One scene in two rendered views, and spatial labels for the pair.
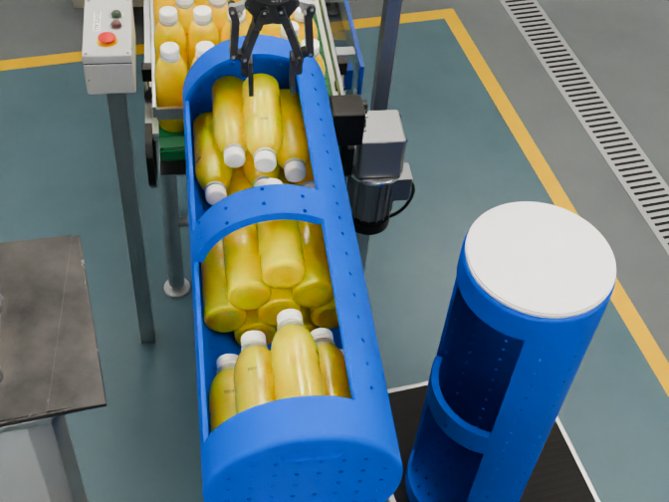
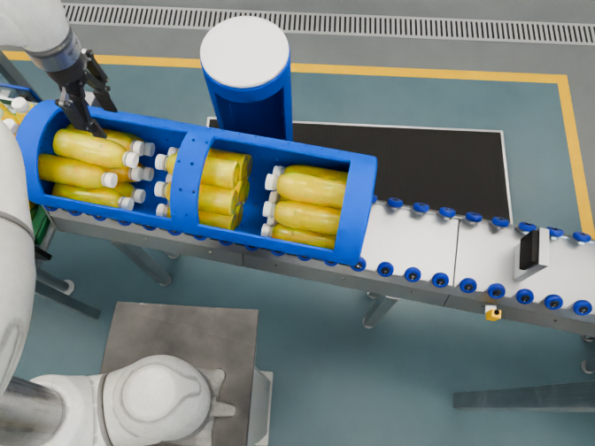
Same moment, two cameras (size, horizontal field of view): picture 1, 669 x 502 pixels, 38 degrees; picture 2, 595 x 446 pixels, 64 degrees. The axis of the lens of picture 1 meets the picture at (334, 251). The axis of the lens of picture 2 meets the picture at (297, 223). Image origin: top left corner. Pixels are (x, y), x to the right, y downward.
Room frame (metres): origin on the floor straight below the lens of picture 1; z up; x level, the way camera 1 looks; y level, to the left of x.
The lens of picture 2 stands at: (0.62, 0.51, 2.23)
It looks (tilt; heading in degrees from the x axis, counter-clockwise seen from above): 69 degrees down; 295
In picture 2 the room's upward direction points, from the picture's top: 1 degrees counter-clockwise
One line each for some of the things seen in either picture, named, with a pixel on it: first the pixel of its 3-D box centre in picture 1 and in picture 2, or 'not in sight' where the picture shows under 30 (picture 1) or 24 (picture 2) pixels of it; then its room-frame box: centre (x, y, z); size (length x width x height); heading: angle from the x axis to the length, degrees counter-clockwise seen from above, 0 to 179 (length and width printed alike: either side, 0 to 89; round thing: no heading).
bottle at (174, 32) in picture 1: (170, 53); not in sight; (1.73, 0.41, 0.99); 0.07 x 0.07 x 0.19
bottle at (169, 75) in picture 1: (172, 89); not in sight; (1.61, 0.38, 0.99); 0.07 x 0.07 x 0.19
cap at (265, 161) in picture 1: (265, 160); (131, 159); (1.25, 0.14, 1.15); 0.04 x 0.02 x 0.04; 100
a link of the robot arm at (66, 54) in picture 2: not in sight; (50, 43); (1.26, 0.14, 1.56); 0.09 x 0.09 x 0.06
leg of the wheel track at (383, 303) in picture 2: not in sight; (379, 309); (0.48, 0.04, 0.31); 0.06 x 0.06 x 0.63; 12
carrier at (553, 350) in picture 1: (494, 390); (257, 128); (1.20, -0.38, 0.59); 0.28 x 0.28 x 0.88
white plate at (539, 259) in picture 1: (540, 257); (244, 50); (1.20, -0.38, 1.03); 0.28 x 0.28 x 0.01
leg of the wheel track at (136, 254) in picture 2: not in sight; (145, 262); (1.44, 0.25, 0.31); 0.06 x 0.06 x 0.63; 12
